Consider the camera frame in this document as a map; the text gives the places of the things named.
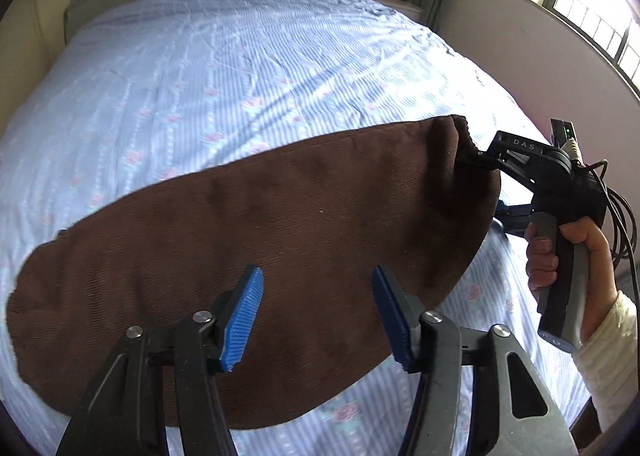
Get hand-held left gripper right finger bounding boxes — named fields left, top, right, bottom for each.
left=371, top=264, right=579, bottom=456

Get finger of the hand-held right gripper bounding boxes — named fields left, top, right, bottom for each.
left=457, top=148, right=503, bottom=173
left=492, top=201, right=537, bottom=238

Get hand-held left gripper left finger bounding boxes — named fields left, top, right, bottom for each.
left=56, top=264, right=265, bottom=456

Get brown pants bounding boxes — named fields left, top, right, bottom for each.
left=6, top=114, right=502, bottom=429

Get person's right forearm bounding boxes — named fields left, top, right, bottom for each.
left=572, top=290, right=640, bottom=432

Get person's right hand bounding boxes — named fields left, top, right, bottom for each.
left=524, top=215, right=621, bottom=349

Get white bedside table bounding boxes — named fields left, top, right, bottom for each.
left=367, top=0, right=426, bottom=24

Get window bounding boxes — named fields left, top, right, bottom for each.
left=530, top=0, right=640, bottom=102

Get blue floral bed sheet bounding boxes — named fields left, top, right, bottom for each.
left=0, top=0, right=593, bottom=456

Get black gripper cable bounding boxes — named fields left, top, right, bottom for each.
left=575, top=160, right=640, bottom=297

